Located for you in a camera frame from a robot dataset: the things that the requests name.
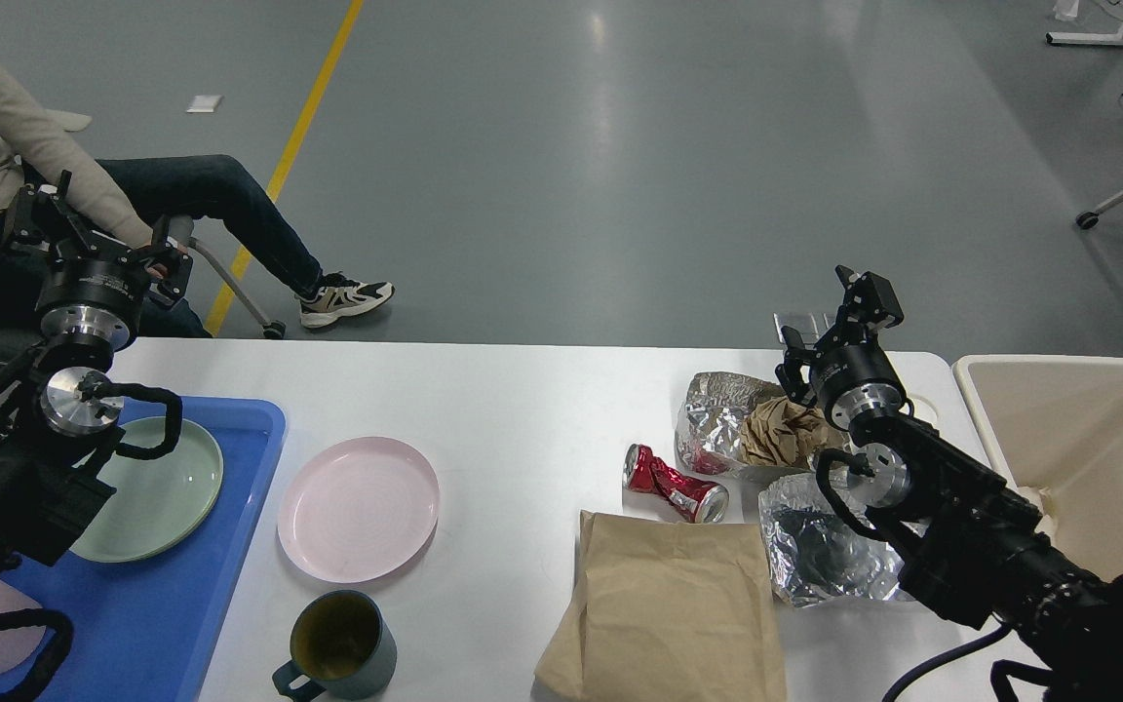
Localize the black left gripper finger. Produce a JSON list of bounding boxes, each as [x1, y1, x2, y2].
[[133, 215, 193, 310], [3, 172, 95, 256]]

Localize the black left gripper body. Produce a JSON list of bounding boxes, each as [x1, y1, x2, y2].
[[36, 237, 150, 337]]

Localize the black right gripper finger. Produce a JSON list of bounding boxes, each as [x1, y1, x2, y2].
[[776, 326, 816, 403], [834, 265, 905, 347]]

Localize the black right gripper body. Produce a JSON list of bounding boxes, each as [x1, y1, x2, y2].
[[797, 341, 909, 430]]

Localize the brown paper ball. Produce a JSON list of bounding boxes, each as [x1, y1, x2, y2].
[[737, 396, 846, 469]]

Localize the pink plate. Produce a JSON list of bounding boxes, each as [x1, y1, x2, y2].
[[277, 436, 441, 585]]

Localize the dark teal mug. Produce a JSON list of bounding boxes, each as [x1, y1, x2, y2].
[[271, 590, 398, 701]]

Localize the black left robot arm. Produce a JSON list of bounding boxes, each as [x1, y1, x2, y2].
[[0, 172, 192, 701]]

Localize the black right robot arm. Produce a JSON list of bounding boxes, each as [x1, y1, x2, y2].
[[776, 265, 1123, 701]]

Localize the seated person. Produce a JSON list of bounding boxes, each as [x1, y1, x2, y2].
[[0, 65, 394, 329]]

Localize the floor outlet plates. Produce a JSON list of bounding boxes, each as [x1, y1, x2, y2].
[[774, 314, 836, 346]]

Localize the translucent plastic cup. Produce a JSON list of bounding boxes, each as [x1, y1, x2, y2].
[[905, 394, 942, 431]]

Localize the crumpled foil bag upper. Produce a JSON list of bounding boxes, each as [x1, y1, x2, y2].
[[675, 371, 811, 484]]

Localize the grey office chair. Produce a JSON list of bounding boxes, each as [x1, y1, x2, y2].
[[0, 216, 287, 365]]

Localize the white paper on floor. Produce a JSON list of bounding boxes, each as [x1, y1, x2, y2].
[[184, 95, 223, 113]]

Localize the crushed red soda can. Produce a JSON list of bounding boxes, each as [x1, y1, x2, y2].
[[621, 444, 729, 525]]

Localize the crumpled foil sheet lower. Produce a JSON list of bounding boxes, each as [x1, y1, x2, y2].
[[757, 474, 914, 608]]

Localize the green plate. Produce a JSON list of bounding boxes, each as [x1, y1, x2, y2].
[[69, 419, 223, 564]]

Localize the beige plastic bin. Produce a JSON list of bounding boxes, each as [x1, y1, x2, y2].
[[953, 355, 1123, 578]]

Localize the brown paper bag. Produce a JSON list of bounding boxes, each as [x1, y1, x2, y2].
[[535, 511, 788, 701]]

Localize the blue plastic tray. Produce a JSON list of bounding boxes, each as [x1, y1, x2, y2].
[[3, 396, 286, 701]]

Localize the pink mug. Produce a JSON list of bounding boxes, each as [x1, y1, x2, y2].
[[0, 578, 45, 675]]

